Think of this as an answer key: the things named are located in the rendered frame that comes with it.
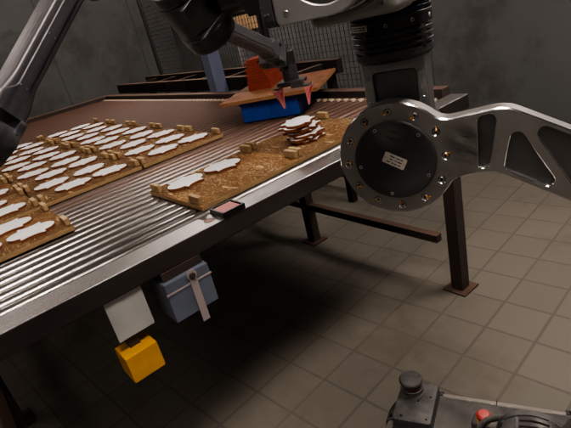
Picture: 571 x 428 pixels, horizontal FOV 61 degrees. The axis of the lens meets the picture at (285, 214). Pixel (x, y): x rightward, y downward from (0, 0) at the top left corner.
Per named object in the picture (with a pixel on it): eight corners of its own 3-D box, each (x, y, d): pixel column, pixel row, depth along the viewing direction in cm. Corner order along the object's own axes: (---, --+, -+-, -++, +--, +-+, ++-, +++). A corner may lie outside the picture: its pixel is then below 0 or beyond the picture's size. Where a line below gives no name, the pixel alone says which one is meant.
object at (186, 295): (225, 309, 136) (207, 254, 129) (183, 336, 129) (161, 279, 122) (205, 297, 145) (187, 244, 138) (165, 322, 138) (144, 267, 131)
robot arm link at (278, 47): (215, 38, 130) (212, -3, 130) (198, 42, 133) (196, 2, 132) (289, 69, 168) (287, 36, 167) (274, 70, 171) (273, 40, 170)
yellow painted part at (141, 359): (166, 364, 129) (136, 290, 120) (136, 384, 124) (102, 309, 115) (153, 352, 135) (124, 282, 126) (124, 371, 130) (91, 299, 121)
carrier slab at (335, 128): (380, 123, 185) (380, 120, 185) (302, 161, 164) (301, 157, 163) (319, 121, 212) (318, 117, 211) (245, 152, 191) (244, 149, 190)
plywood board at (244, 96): (336, 70, 264) (335, 67, 263) (317, 91, 221) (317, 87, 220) (251, 87, 280) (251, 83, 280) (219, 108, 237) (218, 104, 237)
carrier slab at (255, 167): (302, 161, 163) (302, 157, 163) (202, 211, 141) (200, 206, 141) (243, 154, 189) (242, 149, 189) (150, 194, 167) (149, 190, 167)
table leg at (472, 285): (478, 284, 232) (466, 111, 198) (465, 297, 225) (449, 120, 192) (456, 278, 241) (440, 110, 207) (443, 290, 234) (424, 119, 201)
